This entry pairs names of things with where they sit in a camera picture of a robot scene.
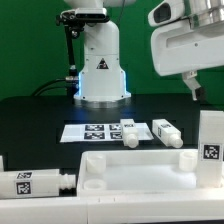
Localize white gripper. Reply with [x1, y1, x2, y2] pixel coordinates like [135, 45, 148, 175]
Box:
[151, 20, 224, 101]

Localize white desk top tray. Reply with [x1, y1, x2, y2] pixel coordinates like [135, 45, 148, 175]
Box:
[77, 149, 224, 200]

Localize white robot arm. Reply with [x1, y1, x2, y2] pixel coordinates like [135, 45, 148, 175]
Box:
[59, 0, 224, 108]

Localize white marker sheet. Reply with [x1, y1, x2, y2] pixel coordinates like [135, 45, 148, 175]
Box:
[59, 122, 155, 144]

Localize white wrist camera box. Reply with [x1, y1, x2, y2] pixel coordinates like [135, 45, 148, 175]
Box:
[148, 0, 185, 27]

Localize black cables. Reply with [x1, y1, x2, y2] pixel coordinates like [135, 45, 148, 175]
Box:
[31, 77, 78, 98]

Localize black camera on stand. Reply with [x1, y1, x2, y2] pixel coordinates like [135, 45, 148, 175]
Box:
[56, 8, 110, 96]

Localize white L-shaped obstacle wall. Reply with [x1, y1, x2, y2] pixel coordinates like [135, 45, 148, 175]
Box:
[0, 155, 224, 224]

